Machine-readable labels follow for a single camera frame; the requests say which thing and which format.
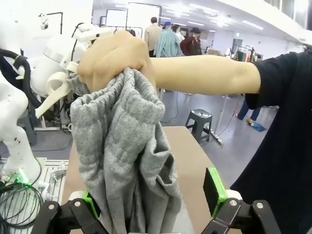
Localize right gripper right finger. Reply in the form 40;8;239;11
201;167;281;234

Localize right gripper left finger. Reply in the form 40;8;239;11
31;190;109;234

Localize grey training pants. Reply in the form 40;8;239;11
35;67;182;234

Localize person's left forearm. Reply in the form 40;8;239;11
150;55;261;96

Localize person's left hand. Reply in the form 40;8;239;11
77;31;156;93

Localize person in black t-shirt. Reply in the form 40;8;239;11
230;45;312;234

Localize walking person in jeans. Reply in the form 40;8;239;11
236;98;263;126

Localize grey plastic stool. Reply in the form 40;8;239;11
185;109;213;143

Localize clothing rack with garments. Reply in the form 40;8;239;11
234;39;263;61

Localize person with hat, red jacket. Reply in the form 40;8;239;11
180;27;203;56

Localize person with blue cap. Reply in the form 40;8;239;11
156;21;182;58

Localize person in white shirt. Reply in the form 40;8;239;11
172;24;185;43

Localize person in beige shirt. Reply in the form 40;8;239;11
144;17;163;58

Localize white diffuser panel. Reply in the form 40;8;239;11
106;9;130;29
128;2;162;32

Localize black cable loop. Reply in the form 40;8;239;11
0;185;45;229

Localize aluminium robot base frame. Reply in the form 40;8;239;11
36;158;71;203

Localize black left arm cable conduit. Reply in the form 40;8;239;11
0;47;42;109

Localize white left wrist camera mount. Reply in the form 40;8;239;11
73;23;117;42

